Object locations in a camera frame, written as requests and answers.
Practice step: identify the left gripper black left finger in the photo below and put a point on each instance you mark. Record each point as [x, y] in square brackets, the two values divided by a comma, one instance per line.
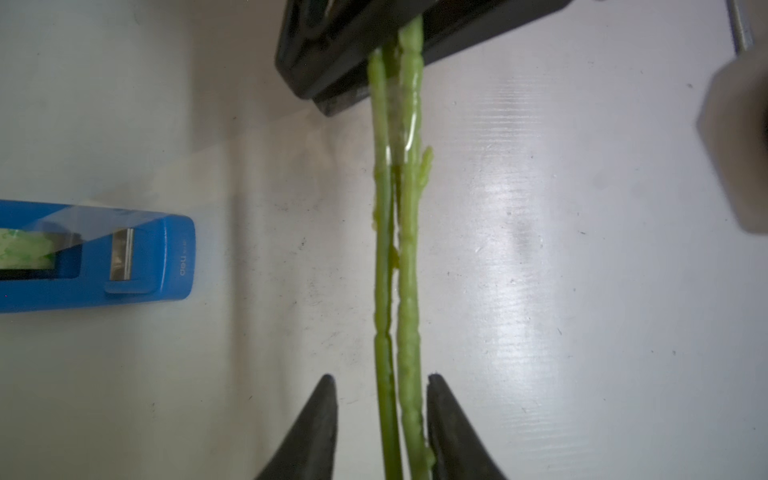
[308, 449]

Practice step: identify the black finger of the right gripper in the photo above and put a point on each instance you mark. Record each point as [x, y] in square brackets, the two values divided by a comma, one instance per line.
[323, 46]

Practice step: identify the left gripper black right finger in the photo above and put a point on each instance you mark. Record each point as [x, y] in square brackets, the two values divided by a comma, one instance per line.
[458, 451]

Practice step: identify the pink flower bouquet green stems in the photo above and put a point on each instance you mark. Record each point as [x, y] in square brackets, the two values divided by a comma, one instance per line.
[401, 171]

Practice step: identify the blue tape dispenser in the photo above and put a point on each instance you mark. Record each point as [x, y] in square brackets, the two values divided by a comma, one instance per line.
[56, 256]

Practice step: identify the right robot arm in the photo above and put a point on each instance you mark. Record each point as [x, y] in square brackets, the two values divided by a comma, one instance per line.
[732, 124]

